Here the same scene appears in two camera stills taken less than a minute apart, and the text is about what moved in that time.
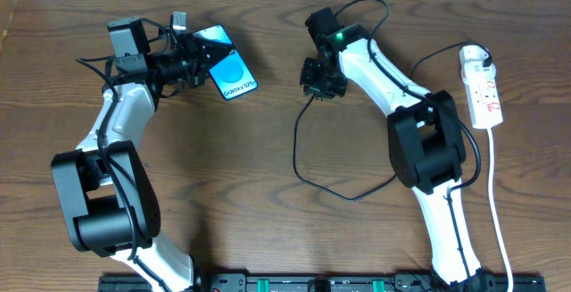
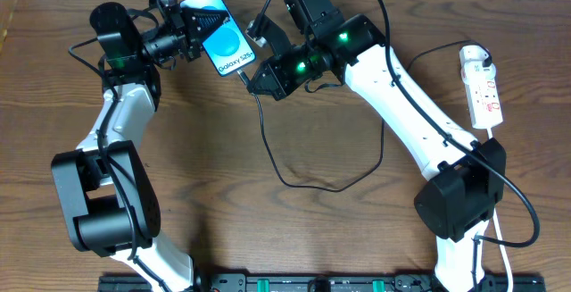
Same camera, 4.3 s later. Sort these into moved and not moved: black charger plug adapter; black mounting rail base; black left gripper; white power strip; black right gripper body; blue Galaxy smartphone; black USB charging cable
Moved: black left gripper; black right gripper body; blue Galaxy smartphone; black USB charging cable
Not moved: black charger plug adapter; black mounting rail base; white power strip
